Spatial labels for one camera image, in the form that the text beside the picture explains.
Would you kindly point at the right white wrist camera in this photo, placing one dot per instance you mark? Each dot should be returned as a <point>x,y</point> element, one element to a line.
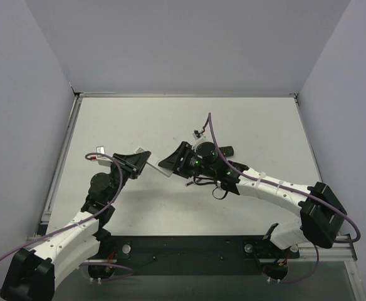
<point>199,137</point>

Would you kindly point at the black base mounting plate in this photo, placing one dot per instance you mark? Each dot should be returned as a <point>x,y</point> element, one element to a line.
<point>238,255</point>

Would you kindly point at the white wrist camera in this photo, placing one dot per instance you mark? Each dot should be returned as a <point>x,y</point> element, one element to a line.
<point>100,157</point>
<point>199,137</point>

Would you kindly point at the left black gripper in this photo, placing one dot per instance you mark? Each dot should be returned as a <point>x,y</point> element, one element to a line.
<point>124,164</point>

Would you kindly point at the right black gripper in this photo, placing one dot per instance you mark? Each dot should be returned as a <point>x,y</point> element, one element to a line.
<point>184,155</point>

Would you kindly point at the black tv remote control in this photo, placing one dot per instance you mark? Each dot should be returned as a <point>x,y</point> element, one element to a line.
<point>227,151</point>

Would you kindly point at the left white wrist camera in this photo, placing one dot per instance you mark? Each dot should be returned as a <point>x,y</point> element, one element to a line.
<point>100,157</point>

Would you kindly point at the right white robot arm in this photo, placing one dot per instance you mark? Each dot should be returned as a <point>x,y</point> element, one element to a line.
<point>319,215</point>

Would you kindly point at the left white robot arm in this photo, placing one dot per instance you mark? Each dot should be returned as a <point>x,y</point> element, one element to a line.
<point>36,273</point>

